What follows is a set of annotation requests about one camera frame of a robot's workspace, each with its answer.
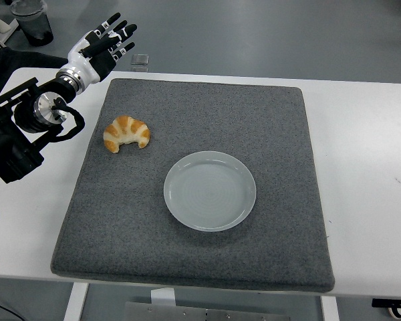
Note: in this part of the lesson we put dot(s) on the white flat board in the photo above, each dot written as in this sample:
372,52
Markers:
7,35

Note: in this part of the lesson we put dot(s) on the grey felt mat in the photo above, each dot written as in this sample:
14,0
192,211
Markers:
200,113

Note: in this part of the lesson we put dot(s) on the black bar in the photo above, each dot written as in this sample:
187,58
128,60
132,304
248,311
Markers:
392,303

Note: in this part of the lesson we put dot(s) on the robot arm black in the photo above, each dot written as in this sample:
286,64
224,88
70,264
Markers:
10,150

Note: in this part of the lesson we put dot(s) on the grey metal plate with screws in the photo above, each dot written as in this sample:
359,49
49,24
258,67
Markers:
204,313

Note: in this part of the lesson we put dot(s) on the person's leg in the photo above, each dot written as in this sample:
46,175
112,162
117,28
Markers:
16,60

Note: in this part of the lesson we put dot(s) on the croissant bread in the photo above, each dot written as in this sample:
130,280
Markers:
127,128

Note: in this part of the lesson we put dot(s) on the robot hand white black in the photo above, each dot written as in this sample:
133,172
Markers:
87,68

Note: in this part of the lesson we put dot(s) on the beige rounded object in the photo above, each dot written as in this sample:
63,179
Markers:
1,23

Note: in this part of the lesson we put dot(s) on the white table leg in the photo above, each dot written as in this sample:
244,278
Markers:
75,302
329,309

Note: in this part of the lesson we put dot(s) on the clear plastic cup dark drink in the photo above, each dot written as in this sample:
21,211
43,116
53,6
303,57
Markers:
36,26

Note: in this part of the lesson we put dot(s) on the grey round plate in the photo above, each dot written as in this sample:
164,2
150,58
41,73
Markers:
210,192

